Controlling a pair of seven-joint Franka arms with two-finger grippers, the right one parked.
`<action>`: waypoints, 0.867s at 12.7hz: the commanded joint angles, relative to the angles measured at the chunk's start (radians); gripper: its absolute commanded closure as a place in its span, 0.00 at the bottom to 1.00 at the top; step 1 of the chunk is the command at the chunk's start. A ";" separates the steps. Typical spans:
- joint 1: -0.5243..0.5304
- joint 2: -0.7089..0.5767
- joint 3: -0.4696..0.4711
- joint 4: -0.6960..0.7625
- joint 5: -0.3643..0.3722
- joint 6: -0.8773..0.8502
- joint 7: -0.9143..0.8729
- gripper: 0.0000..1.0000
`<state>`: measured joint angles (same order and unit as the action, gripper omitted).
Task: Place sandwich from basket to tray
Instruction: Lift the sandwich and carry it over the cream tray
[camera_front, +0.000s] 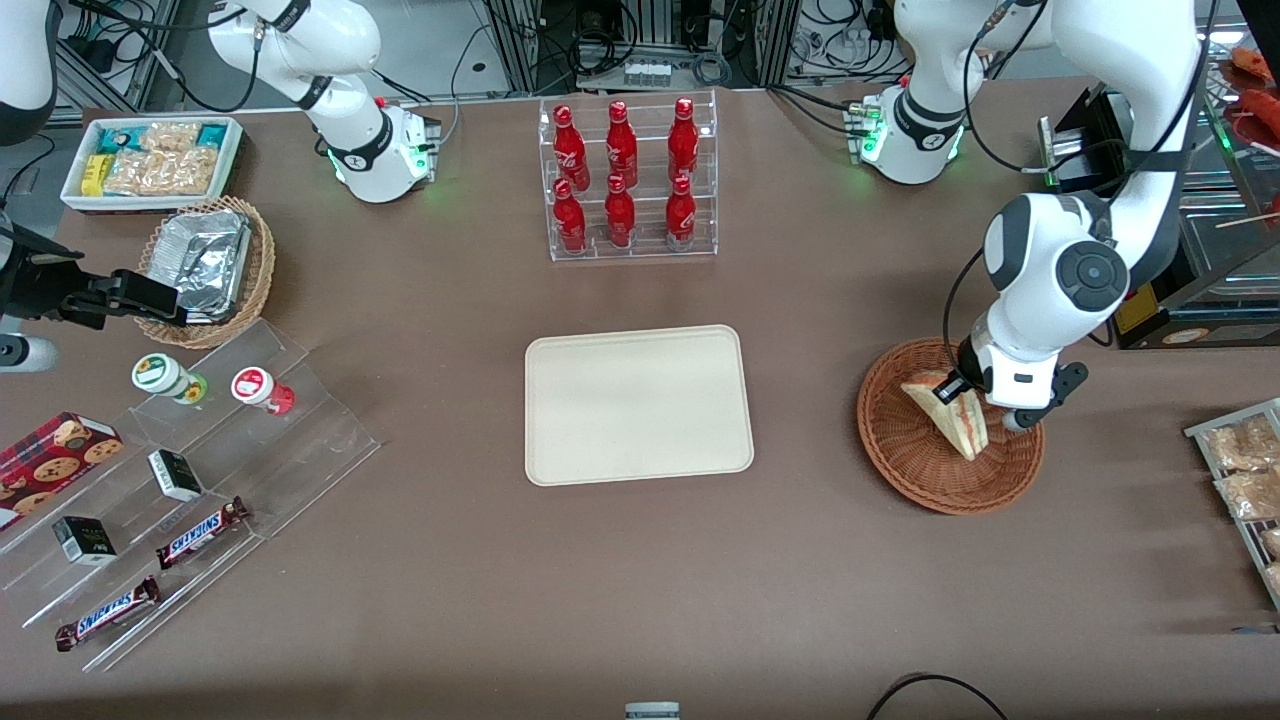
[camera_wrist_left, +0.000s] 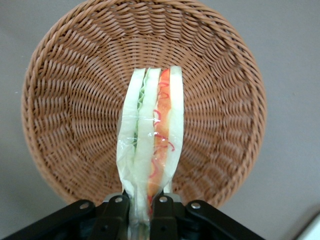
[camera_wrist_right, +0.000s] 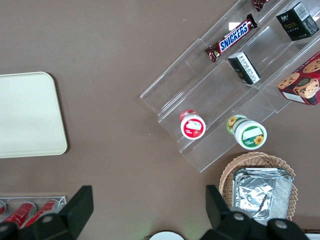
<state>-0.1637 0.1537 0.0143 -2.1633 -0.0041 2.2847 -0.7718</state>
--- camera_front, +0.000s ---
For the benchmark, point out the large peanut snack bag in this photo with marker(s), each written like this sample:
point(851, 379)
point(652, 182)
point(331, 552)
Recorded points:
point(160, 172)

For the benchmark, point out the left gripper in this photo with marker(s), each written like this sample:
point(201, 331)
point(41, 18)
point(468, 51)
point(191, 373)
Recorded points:
point(968, 359)

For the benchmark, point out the small peanut snack bag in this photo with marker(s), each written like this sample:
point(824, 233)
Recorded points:
point(170, 136)

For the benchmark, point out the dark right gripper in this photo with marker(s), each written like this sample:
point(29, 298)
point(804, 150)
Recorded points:
point(45, 285)

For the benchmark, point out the clear acrylic bottle rack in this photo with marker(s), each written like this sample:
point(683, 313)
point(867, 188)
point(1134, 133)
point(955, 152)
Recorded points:
point(645, 245)

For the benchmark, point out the round brown wicker basket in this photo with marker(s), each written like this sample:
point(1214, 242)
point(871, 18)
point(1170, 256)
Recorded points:
point(930, 480)

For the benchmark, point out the clear bag of snacks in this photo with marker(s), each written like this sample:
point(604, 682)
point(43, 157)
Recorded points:
point(1250, 495)
point(1272, 542)
point(1240, 445)

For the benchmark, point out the white power strip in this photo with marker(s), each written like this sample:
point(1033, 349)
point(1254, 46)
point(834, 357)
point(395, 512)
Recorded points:
point(647, 74)

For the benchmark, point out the yellow snack packet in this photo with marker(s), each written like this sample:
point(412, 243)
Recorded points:
point(94, 175)

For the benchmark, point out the red plaid cookie box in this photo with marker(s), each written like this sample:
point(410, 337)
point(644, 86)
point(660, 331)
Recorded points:
point(50, 465)

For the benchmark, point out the clear acrylic step display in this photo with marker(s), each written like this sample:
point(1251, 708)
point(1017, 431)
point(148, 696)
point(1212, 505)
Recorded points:
point(300, 460)

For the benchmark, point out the grey device edge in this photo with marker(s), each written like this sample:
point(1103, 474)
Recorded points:
point(652, 711)

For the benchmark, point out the wooden skewer stick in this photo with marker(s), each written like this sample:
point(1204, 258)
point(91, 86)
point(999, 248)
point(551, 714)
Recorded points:
point(1250, 219)

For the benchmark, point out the black food warmer cabinet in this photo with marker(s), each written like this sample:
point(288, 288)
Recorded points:
point(1135, 312)

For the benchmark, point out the tan wicker basket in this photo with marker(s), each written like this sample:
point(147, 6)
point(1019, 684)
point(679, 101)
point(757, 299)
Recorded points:
point(255, 275)

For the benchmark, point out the teal snack packet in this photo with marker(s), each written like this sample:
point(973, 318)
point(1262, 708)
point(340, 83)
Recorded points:
point(116, 139)
point(211, 135)

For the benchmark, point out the steel food pan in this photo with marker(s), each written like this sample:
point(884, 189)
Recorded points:
point(1235, 240)

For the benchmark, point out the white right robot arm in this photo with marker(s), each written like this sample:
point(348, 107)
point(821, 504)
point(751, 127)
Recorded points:
point(350, 100)

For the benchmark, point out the grey metal snack tray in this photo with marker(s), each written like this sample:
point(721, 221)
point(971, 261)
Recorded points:
point(1245, 540)

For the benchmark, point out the aluminium foil container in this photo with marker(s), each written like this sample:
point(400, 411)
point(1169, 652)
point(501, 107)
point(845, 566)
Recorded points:
point(205, 260)

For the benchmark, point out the red cola bottle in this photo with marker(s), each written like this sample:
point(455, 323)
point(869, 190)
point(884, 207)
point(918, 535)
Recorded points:
point(571, 150)
point(570, 222)
point(620, 218)
point(683, 145)
point(622, 148)
point(680, 218)

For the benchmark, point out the red label white jar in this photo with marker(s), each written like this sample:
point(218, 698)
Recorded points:
point(255, 387)

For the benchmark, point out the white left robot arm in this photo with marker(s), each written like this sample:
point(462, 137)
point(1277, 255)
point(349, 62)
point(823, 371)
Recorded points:
point(1040, 260)

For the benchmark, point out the Snickers chocolate bar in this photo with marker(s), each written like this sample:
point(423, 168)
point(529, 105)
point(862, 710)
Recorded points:
point(105, 613)
point(200, 533)

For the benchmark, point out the beige plastic tray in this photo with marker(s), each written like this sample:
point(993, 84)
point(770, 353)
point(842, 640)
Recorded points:
point(640, 405)

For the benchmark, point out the small black box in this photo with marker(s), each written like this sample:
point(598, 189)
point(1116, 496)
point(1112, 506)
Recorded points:
point(176, 475)
point(85, 540)

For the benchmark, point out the green label white jar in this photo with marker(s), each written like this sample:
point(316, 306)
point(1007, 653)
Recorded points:
point(160, 375)

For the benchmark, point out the triangle sandwich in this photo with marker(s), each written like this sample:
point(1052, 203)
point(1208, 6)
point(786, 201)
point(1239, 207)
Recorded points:
point(955, 425)

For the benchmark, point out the white rectangular snack bin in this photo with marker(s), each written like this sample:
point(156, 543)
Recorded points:
point(75, 200)

